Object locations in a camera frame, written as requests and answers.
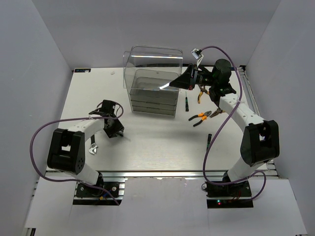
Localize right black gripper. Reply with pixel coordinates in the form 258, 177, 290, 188
169, 63, 218, 90

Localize clear plastic drawer cabinet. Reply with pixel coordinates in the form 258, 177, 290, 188
122, 45, 184, 118

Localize clear hinged cabinet lid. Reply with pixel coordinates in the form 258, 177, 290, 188
123, 45, 183, 90

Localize green black screwdriver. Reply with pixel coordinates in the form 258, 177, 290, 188
185, 92, 189, 112
206, 133, 212, 149

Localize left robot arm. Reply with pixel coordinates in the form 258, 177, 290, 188
47, 100, 124, 196

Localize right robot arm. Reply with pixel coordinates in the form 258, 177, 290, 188
169, 59, 280, 196

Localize silver adjustable wrench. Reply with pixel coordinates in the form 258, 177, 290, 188
89, 135, 98, 155

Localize left blue label sticker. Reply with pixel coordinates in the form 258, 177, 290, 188
73, 68, 91, 73

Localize yellow handled needle-nose pliers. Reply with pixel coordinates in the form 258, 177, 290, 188
197, 85, 210, 104

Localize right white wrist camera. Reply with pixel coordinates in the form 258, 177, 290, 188
191, 48, 204, 66

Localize orange handled pliers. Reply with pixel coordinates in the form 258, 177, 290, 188
188, 111, 212, 127

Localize front aluminium rail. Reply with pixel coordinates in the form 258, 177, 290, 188
44, 170, 237, 179

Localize aluminium rail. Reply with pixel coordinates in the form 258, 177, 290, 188
237, 66, 279, 177
44, 170, 237, 179

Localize yellow handled small pliers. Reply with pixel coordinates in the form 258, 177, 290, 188
209, 108, 224, 118

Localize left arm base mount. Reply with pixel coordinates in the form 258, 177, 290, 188
73, 181, 125, 206

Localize right aluminium rail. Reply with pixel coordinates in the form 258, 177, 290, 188
237, 66, 279, 177

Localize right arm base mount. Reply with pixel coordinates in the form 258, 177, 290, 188
201, 181, 253, 209

